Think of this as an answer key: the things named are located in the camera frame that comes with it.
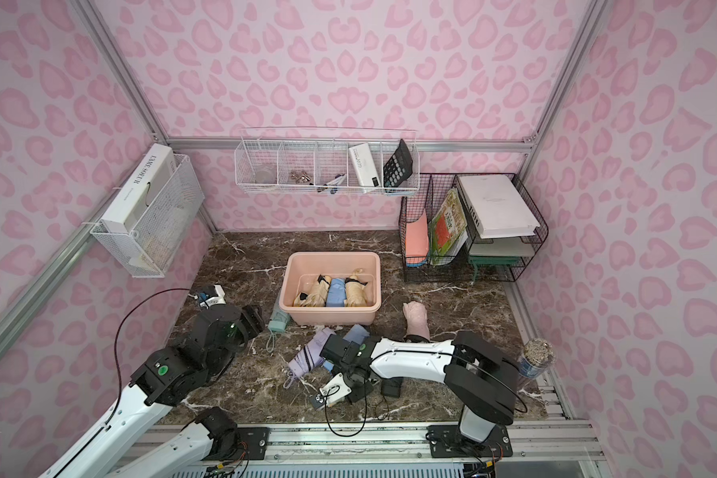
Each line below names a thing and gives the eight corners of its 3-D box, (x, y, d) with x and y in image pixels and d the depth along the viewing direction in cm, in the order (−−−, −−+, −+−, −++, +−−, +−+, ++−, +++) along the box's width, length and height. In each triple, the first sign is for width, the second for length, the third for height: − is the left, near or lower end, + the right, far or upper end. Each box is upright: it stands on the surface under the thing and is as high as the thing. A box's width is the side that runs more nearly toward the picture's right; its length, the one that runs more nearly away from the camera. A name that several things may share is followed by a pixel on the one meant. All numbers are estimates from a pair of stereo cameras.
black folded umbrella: (381, 400, 82) (381, 397, 79) (380, 381, 85) (380, 377, 82) (402, 400, 82) (403, 397, 79) (401, 381, 85) (402, 377, 82)
